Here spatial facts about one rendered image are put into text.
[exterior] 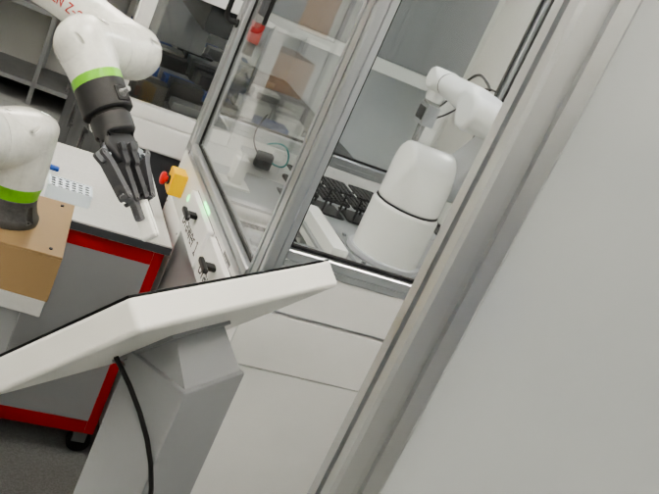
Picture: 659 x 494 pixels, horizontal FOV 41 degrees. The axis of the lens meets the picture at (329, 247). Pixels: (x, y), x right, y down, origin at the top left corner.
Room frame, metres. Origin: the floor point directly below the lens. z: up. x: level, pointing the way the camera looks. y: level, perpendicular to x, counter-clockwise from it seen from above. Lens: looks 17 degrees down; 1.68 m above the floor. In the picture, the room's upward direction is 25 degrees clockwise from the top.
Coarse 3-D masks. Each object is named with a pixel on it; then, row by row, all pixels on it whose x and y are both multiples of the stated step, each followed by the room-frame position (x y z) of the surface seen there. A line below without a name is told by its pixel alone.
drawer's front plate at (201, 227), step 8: (192, 192) 2.35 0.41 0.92; (192, 200) 2.32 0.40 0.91; (200, 200) 2.30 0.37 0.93; (192, 208) 2.29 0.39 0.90; (200, 208) 2.24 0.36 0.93; (200, 216) 2.20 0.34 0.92; (192, 224) 2.23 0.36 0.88; (200, 224) 2.17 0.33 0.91; (208, 224) 2.14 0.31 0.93; (184, 232) 2.27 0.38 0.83; (192, 232) 2.21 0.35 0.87; (200, 232) 2.15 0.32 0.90; (208, 232) 2.10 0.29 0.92; (184, 240) 2.25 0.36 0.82; (200, 240) 2.12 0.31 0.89; (192, 248) 2.16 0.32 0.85; (200, 248) 2.10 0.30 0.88; (192, 256) 2.13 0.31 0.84; (200, 256) 2.10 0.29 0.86; (192, 264) 2.11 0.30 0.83
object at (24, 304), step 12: (0, 300) 1.68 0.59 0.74; (12, 300) 1.69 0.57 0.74; (24, 300) 1.70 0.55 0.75; (36, 300) 1.71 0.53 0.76; (0, 312) 1.73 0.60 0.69; (12, 312) 1.73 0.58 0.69; (24, 312) 1.70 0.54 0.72; (36, 312) 1.71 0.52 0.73; (0, 324) 1.73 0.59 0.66; (12, 324) 1.74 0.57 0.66; (0, 336) 1.73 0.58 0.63; (0, 348) 1.73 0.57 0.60
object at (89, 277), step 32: (64, 160) 2.61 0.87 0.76; (96, 192) 2.46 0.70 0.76; (96, 224) 2.24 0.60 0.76; (128, 224) 2.34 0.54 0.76; (160, 224) 2.44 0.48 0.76; (64, 256) 2.22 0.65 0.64; (96, 256) 2.25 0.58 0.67; (128, 256) 2.29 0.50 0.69; (160, 256) 2.32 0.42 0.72; (64, 288) 2.23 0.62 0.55; (96, 288) 2.27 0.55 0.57; (128, 288) 2.30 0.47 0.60; (32, 320) 2.21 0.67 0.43; (64, 320) 2.24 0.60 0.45; (64, 384) 2.27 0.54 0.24; (96, 384) 2.31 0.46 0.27; (0, 416) 2.21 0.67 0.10; (32, 416) 2.25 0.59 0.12; (64, 416) 2.28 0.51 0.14; (96, 416) 2.32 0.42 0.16
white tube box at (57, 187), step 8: (48, 176) 2.34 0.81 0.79; (56, 176) 2.35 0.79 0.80; (48, 184) 2.27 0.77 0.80; (56, 184) 2.29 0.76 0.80; (64, 184) 2.32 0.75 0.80; (72, 184) 2.35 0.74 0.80; (80, 184) 2.38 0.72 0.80; (48, 192) 2.27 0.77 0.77; (56, 192) 2.28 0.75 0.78; (64, 192) 2.29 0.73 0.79; (72, 192) 2.29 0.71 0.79; (80, 192) 2.32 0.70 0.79; (88, 192) 2.35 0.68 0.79; (64, 200) 2.29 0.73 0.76; (72, 200) 2.30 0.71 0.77; (80, 200) 2.30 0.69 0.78; (88, 200) 2.31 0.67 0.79
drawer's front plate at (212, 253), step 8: (208, 240) 2.07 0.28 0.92; (216, 240) 2.06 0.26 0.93; (208, 248) 2.04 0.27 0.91; (216, 248) 2.01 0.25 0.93; (208, 256) 2.02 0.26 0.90; (216, 256) 1.97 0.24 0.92; (216, 264) 1.95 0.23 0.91; (224, 264) 1.94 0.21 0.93; (208, 272) 1.98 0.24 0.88; (216, 272) 1.93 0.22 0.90; (224, 272) 1.89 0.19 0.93; (200, 280) 2.01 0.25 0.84
